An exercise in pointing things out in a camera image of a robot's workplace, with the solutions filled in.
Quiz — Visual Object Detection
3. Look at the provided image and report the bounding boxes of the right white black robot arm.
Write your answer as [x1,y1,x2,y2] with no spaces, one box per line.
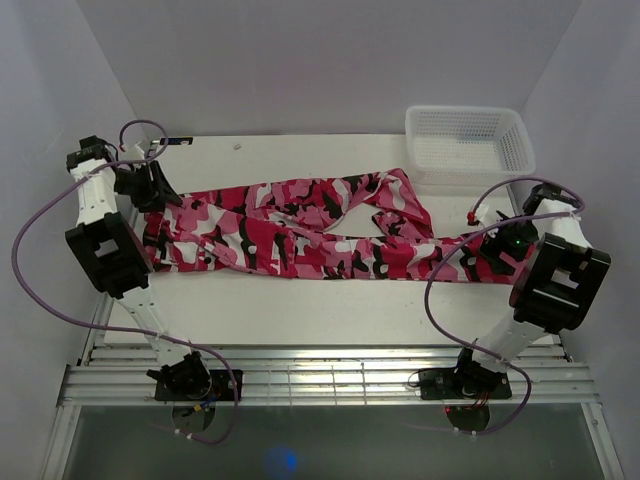
[451,183,611,398]

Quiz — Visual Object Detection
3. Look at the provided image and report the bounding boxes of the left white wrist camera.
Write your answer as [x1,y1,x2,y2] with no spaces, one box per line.
[120,141,149,161]

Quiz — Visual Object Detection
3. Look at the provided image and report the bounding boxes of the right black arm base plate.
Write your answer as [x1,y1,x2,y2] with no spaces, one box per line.
[418,367,512,400]

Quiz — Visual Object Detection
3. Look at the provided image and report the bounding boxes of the small label sticker on table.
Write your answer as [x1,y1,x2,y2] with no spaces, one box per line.
[160,137,194,146]

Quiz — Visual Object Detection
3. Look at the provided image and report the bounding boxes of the pink camouflage trousers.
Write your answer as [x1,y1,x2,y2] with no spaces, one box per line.
[142,168,522,284]

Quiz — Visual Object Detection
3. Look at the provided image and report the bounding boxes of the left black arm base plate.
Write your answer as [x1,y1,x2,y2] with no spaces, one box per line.
[153,369,234,402]

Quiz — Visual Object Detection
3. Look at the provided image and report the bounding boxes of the aluminium frame rail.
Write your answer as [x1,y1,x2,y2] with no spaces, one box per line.
[59,343,599,407]

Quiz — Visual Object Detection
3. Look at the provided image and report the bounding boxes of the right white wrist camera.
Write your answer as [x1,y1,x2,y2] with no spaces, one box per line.
[467,203,508,232]

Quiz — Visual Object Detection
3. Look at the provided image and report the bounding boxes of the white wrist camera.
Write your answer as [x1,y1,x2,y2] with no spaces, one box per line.
[120,141,149,161]
[467,203,508,232]

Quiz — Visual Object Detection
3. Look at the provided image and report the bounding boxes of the white plastic mesh basket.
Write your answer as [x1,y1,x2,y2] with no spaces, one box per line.
[405,105,536,186]

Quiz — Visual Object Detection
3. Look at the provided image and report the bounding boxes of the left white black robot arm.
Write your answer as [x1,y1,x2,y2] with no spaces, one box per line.
[65,136,212,400]

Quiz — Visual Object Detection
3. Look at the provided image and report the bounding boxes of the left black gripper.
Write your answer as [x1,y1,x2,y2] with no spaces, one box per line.
[113,160,183,214]

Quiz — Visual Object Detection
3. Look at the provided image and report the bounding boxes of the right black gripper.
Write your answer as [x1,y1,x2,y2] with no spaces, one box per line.
[476,210,540,277]

